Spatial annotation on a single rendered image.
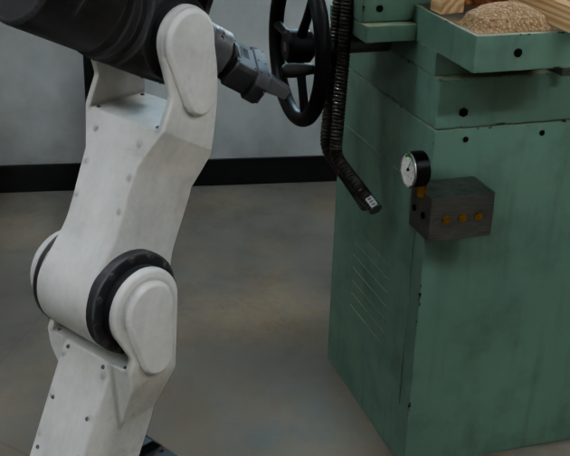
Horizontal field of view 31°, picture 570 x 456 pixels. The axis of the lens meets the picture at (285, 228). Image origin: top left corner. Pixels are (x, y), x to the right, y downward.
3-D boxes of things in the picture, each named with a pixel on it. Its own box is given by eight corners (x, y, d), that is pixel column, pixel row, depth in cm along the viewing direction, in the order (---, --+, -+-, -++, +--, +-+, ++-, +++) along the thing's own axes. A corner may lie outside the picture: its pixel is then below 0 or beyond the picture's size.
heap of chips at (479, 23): (452, 21, 167) (454, -3, 165) (528, 17, 171) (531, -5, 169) (479, 34, 159) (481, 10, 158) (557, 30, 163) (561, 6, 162)
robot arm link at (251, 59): (237, 80, 181) (179, 49, 176) (268, 38, 177) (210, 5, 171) (245, 119, 172) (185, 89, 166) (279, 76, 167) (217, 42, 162)
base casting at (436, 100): (341, 62, 214) (344, 18, 210) (582, 48, 231) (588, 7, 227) (435, 131, 175) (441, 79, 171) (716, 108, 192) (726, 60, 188)
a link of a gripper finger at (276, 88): (281, 99, 178) (252, 84, 175) (292, 86, 176) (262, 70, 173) (283, 105, 176) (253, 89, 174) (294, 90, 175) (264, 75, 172)
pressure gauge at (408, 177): (397, 190, 177) (401, 146, 174) (417, 188, 178) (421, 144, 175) (413, 204, 172) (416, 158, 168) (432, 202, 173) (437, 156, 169)
